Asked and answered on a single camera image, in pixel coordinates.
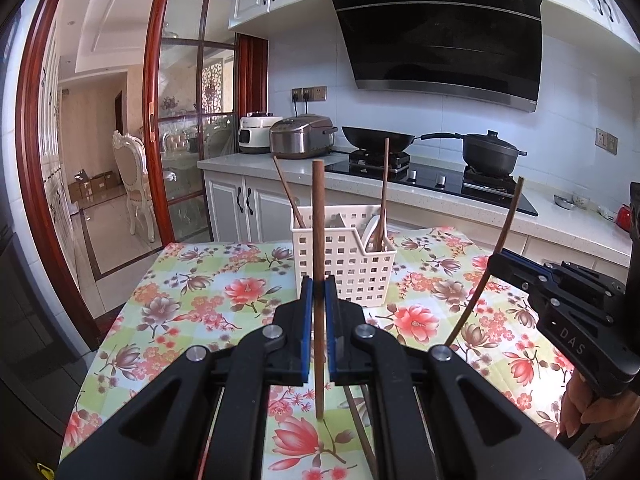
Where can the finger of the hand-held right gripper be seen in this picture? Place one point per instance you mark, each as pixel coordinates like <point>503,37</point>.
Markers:
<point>520,280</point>
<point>555,266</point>

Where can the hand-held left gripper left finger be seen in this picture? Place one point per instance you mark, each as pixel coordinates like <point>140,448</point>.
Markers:
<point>306,332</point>

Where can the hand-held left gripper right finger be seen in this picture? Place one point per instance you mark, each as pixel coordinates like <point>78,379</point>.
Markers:
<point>332,332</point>

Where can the white perforated plastic utensil basket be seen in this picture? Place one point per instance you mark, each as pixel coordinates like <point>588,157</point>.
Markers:
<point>345,272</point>

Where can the slender brown chopstick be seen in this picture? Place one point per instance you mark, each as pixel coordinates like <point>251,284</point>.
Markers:
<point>287,187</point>
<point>511,212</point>
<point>361,430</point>
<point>385,185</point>
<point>318,220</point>

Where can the white ceramic spoon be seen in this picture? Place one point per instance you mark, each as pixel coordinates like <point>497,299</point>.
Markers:
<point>372,232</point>

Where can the person's right hand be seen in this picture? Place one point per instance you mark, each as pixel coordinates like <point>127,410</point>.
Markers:
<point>585,415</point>

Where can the small metal bowl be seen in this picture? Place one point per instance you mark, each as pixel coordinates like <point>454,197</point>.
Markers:
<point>564,202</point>

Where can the small glass bowl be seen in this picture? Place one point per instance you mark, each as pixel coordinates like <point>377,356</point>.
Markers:
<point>581,200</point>

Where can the red kettle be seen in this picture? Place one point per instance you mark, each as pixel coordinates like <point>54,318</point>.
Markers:
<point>623,219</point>

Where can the floral tablecloth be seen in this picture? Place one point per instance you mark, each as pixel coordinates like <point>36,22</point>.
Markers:
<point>200,310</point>

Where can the black lidded pot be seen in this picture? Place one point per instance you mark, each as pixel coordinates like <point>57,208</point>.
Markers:
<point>487,155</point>

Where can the white base cabinets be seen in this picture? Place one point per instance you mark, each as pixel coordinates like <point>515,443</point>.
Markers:
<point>225,205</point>

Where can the black glass gas stove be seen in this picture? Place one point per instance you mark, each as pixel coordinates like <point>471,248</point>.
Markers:
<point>370,174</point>

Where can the speckled white countertop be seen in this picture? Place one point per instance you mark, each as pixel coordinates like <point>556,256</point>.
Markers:
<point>240,162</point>

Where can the grey rice cooker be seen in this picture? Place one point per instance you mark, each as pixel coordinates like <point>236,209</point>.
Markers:
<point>300,137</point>

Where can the black wok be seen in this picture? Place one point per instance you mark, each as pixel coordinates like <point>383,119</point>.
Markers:
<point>375,137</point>

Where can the white pressure cooker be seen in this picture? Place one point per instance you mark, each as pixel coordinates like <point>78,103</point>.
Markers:
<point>255,135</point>

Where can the white ornate chair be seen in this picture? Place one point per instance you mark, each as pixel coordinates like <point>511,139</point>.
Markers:
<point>131,175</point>

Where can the black range hood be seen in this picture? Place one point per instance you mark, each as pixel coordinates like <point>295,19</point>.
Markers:
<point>440,40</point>

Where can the glass sliding door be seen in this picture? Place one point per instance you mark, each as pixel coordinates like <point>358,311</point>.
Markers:
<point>185,110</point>

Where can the cardboard boxes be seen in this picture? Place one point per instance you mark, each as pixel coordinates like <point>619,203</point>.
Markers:
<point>95,186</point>

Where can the black refrigerator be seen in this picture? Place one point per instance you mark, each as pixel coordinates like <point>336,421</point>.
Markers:
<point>30,360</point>

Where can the white hallway cabinet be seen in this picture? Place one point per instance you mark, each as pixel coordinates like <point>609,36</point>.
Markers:
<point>55,160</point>

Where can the gold wall socket panel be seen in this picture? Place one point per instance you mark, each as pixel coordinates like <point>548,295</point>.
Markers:
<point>310,93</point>

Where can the red wooden door frame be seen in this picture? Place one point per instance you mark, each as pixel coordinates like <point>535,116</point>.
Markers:
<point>30,135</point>

